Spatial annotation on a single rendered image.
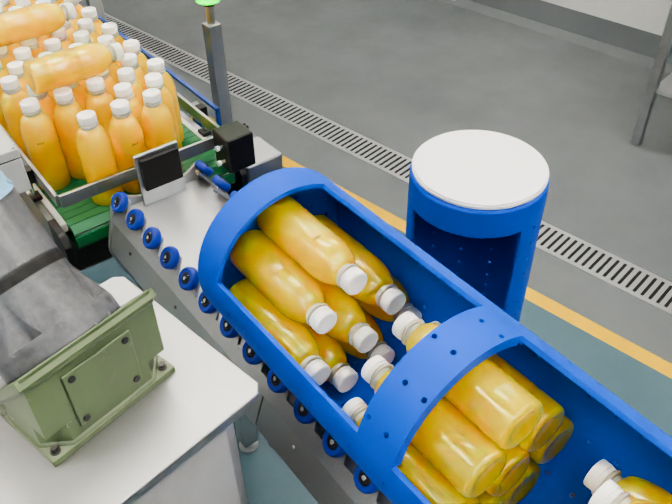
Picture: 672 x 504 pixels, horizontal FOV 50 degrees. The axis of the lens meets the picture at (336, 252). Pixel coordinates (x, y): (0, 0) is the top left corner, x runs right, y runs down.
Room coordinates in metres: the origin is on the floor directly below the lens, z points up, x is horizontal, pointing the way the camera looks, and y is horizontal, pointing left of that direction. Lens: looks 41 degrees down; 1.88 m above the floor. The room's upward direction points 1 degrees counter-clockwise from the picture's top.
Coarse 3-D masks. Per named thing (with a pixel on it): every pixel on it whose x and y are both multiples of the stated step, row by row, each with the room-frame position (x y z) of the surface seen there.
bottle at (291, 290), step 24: (240, 240) 0.87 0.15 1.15; (264, 240) 0.87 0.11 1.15; (240, 264) 0.84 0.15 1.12; (264, 264) 0.81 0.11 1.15; (288, 264) 0.81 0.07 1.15; (264, 288) 0.79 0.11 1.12; (288, 288) 0.76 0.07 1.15; (312, 288) 0.76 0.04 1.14; (288, 312) 0.74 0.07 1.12; (312, 312) 0.73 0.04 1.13
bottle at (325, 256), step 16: (272, 208) 0.89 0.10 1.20; (288, 208) 0.88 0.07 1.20; (304, 208) 0.89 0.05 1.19; (272, 224) 0.87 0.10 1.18; (288, 224) 0.85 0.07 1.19; (304, 224) 0.84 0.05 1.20; (320, 224) 0.85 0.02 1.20; (272, 240) 0.87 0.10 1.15; (288, 240) 0.83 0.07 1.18; (304, 240) 0.81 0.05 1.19; (320, 240) 0.80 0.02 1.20; (336, 240) 0.81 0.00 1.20; (304, 256) 0.79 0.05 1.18; (320, 256) 0.78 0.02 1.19; (336, 256) 0.78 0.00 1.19; (352, 256) 0.79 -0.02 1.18; (320, 272) 0.77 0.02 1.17; (336, 272) 0.76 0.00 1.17
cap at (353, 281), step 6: (348, 270) 0.76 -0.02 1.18; (354, 270) 0.76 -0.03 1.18; (360, 270) 0.76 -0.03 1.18; (342, 276) 0.75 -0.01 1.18; (348, 276) 0.75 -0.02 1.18; (354, 276) 0.75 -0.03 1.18; (360, 276) 0.75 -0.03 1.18; (366, 276) 0.76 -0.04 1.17; (342, 282) 0.75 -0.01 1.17; (348, 282) 0.74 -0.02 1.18; (354, 282) 0.74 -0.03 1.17; (360, 282) 0.75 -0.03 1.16; (366, 282) 0.76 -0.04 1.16; (342, 288) 0.75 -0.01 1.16; (348, 288) 0.74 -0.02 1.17; (354, 288) 0.75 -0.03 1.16; (360, 288) 0.75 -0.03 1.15; (354, 294) 0.74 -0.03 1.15
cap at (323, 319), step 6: (324, 306) 0.74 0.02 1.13; (318, 312) 0.72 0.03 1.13; (324, 312) 0.72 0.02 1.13; (330, 312) 0.72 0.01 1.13; (312, 318) 0.72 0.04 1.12; (318, 318) 0.72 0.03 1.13; (324, 318) 0.72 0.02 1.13; (330, 318) 0.72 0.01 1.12; (336, 318) 0.73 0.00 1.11; (312, 324) 0.71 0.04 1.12; (318, 324) 0.71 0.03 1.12; (324, 324) 0.72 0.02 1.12; (330, 324) 0.72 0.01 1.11; (318, 330) 0.71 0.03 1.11; (324, 330) 0.72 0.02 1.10
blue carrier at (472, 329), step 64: (256, 192) 0.89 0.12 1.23; (320, 192) 0.98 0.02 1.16; (384, 256) 0.90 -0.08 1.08; (256, 320) 0.72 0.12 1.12; (448, 320) 0.61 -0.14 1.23; (512, 320) 0.64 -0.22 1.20; (384, 384) 0.55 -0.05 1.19; (448, 384) 0.52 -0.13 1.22; (576, 384) 0.53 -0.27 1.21; (384, 448) 0.49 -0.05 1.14; (576, 448) 0.56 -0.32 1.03; (640, 448) 0.51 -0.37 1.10
